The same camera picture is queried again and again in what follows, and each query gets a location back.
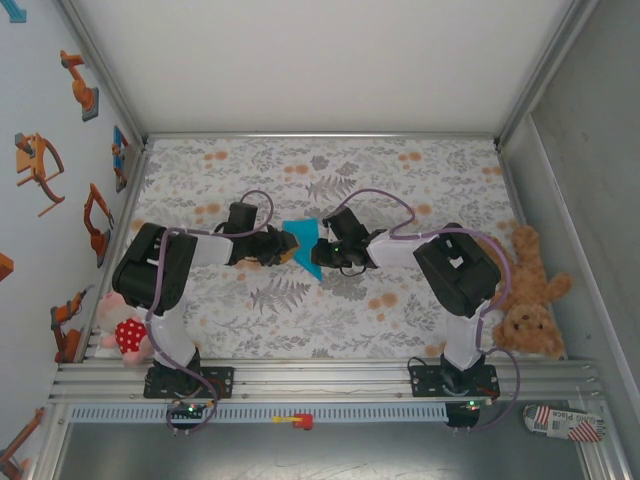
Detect teal cloth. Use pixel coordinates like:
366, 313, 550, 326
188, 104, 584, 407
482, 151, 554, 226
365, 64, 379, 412
281, 218, 325, 284

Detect floral print tablecloth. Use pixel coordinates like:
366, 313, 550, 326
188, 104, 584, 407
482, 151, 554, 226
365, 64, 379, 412
85, 137, 570, 362

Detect pink plush toy polka dots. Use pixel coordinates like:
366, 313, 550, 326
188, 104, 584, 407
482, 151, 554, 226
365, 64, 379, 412
97, 292, 156, 369

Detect red and yellow small tool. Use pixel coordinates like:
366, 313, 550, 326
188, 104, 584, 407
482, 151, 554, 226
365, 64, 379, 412
272, 413, 315, 431

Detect small circuit board green LED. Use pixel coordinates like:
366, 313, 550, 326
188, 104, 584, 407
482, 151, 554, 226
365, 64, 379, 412
447, 398, 494, 417
166, 399, 214, 422

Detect brown teddy bear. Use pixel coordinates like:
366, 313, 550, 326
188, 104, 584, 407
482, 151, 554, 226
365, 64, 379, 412
492, 224, 575, 361

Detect stars and stripes printed pouch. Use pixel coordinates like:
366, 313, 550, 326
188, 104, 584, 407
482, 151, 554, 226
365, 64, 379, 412
523, 403, 607, 444

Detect aluminium frame crossbar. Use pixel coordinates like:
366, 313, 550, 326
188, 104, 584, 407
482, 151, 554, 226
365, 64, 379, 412
144, 131, 501, 142

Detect aluminium mounting rail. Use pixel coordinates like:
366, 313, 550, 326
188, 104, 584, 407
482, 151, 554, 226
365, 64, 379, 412
48, 357, 609, 405

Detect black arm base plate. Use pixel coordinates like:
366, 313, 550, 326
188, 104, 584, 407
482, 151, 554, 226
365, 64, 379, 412
143, 366, 236, 400
408, 364, 500, 399

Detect white slotted cable duct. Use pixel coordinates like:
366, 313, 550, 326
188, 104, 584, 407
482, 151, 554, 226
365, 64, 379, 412
67, 403, 450, 424

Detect purple cable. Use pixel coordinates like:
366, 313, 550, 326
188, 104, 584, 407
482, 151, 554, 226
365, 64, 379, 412
337, 188, 524, 434
147, 189, 275, 436

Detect blue and orange wall sticker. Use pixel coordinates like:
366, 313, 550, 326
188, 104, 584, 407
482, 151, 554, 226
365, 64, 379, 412
110, 124, 131, 194

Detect aluminium frame post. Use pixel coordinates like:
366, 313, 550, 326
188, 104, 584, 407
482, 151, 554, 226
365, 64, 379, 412
58, 0, 150, 149
493, 0, 600, 149

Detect orange gripper claw wall sticker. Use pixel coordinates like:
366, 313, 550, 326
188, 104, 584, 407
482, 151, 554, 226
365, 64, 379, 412
13, 132, 67, 218

